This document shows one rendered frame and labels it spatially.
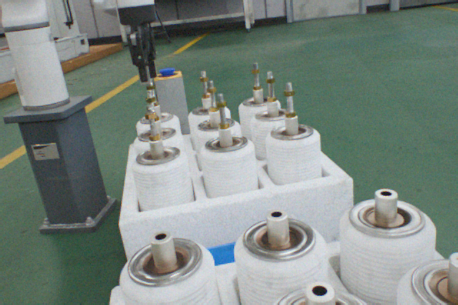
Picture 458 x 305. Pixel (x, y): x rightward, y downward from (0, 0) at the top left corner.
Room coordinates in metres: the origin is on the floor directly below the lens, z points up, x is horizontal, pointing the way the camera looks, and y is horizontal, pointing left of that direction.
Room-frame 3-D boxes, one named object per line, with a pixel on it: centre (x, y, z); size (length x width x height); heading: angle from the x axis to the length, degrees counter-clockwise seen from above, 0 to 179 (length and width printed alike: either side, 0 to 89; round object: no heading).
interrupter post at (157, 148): (0.66, 0.11, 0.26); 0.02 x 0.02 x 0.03
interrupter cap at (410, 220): (0.38, -0.16, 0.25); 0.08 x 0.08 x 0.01
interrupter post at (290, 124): (0.69, -0.12, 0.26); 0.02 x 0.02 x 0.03
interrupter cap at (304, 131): (0.69, -0.12, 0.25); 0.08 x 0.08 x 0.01
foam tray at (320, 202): (0.79, 0.01, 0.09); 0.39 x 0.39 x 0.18; 7
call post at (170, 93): (1.07, 0.12, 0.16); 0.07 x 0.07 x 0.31; 7
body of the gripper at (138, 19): (0.90, 0.14, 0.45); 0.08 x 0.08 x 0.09
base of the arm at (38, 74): (0.95, 0.39, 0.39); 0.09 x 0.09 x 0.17; 79
